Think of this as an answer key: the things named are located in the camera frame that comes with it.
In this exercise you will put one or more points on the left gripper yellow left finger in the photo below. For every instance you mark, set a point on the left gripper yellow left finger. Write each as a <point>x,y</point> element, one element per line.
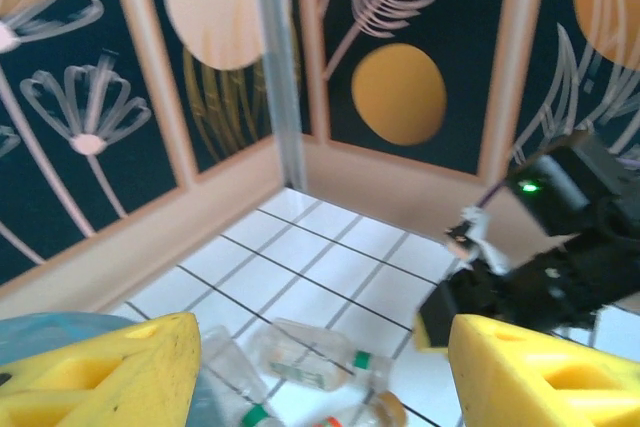
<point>100,377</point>

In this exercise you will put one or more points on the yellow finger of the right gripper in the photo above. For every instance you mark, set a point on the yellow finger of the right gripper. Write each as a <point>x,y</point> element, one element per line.
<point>435,317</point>

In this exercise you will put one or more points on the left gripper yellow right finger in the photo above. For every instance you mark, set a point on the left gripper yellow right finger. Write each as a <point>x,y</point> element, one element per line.
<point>540,387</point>

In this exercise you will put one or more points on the orange label bottle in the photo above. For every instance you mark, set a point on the orange label bottle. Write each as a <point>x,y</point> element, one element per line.
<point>390,409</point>

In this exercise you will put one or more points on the clear bottle green cap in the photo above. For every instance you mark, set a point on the clear bottle green cap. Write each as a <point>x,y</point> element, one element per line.
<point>235,377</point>
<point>310,357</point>

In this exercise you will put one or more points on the blue trash bin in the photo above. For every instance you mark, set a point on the blue trash bin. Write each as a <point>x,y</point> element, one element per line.
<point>60,329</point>

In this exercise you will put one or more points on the aluminium frame post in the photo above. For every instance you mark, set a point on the aluminium frame post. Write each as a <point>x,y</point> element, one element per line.
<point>280,72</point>

